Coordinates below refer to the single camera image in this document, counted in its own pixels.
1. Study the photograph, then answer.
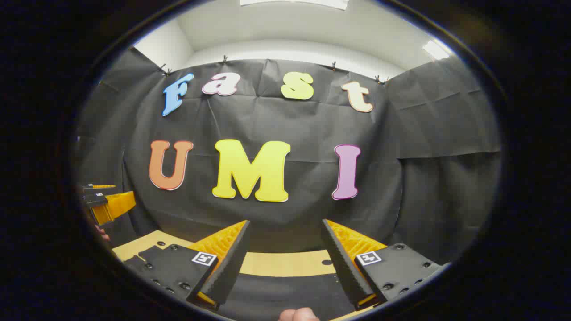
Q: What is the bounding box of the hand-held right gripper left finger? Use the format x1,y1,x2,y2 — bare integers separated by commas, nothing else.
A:
123,219,250,311

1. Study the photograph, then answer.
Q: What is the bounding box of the ceiling light panel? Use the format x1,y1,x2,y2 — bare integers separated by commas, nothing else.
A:
422,39,451,61
240,0,350,10

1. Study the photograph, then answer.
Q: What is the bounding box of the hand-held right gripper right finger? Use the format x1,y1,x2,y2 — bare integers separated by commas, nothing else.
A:
321,218,450,311

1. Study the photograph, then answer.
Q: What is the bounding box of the black backdrop cloth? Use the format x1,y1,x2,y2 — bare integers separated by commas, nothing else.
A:
74,47,502,268

